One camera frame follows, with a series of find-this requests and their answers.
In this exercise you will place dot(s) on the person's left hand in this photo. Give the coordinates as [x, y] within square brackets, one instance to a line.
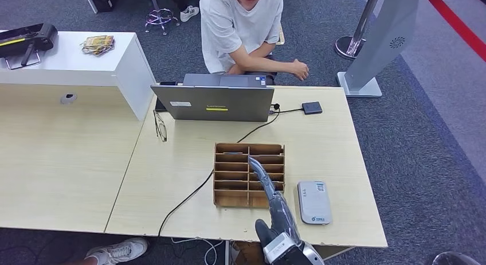
[236, 70]

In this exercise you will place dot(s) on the silver kiosk stand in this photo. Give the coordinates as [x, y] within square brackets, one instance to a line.
[379, 39]

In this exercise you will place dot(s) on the stack of gold cards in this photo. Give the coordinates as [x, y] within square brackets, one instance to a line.
[98, 44]

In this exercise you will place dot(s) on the black-rimmed eyeglasses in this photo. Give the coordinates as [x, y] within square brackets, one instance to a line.
[162, 131]

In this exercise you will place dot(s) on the small dark square hub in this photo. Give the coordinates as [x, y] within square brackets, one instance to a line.
[312, 108]

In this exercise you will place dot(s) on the wooden card organizer box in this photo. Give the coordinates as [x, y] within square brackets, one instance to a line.
[231, 198]

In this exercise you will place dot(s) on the white desk leg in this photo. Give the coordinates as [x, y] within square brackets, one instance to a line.
[227, 253]

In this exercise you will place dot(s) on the grey round desk grommet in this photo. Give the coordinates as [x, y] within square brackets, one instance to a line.
[68, 98]

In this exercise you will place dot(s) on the brown box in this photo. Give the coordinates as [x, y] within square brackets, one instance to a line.
[245, 253]

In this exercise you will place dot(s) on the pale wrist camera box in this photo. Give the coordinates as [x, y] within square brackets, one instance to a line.
[279, 250]

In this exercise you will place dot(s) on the person's right forearm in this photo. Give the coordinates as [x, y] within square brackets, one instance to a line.
[265, 63]

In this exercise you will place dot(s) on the chrome stool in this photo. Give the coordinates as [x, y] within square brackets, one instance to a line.
[155, 5]

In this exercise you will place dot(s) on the clear round object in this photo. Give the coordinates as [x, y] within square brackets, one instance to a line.
[455, 259]

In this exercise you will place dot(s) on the white card reader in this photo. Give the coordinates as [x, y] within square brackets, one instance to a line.
[314, 202]

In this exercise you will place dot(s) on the person's right hand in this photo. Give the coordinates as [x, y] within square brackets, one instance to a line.
[300, 69]

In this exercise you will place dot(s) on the large white sneaker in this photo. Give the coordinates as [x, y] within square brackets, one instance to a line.
[117, 251]

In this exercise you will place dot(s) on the chrome stanchion post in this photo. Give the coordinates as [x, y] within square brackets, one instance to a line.
[347, 46]

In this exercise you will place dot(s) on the person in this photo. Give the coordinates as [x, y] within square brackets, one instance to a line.
[227, 27]

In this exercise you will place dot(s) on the person's left forearm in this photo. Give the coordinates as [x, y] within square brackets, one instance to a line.
[264, 48]

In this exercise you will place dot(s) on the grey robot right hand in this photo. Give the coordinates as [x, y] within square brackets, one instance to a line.
[283, 217]

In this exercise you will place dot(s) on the grey laptop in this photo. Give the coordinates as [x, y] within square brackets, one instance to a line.
[212, 103]

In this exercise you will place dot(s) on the white cabinet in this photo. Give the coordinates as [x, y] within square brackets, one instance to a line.
[76, 65]

